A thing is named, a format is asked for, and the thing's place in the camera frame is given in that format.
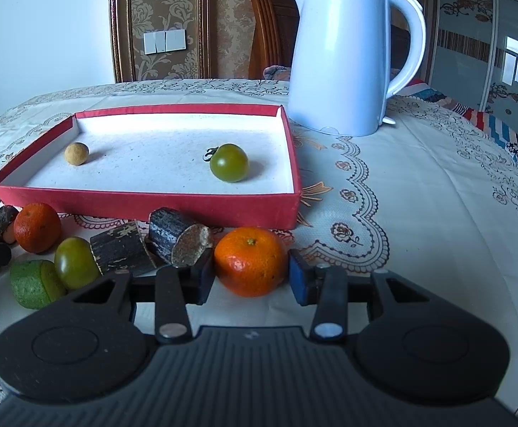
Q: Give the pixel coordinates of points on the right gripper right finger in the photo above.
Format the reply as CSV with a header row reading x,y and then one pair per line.
x,y
326,288

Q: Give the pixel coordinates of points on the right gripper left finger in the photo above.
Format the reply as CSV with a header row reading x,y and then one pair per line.
x,y
177,287

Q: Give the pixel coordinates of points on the green cucumber piece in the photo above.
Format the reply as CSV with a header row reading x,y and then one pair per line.
x,y
35,283

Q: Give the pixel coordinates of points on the orange mandarin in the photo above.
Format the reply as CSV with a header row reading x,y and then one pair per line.
x,y
37,227
251,261

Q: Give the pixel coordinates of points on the green cherry tomato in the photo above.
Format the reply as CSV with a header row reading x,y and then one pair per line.
x,y
227,162

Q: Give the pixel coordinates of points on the red shallow cardboard tray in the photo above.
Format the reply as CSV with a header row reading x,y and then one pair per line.
x,y
142,158

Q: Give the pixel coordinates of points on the white embroidered tablecloth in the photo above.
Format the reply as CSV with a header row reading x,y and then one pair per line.
x,y
432,199

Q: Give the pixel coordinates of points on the pink patterned pillow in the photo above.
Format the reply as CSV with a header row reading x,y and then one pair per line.
x,y
277,73

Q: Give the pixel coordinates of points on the colourful striped bedding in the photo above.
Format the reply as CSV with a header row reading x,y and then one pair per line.
x,y
496,130

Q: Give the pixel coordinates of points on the white electric kettle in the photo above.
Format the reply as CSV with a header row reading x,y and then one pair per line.
x,y
340,76

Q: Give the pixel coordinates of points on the sliding door wardrobe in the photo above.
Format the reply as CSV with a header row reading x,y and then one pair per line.
x,y
474,55

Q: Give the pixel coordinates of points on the white wall switch panel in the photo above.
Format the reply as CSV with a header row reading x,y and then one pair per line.
x,y
157,42

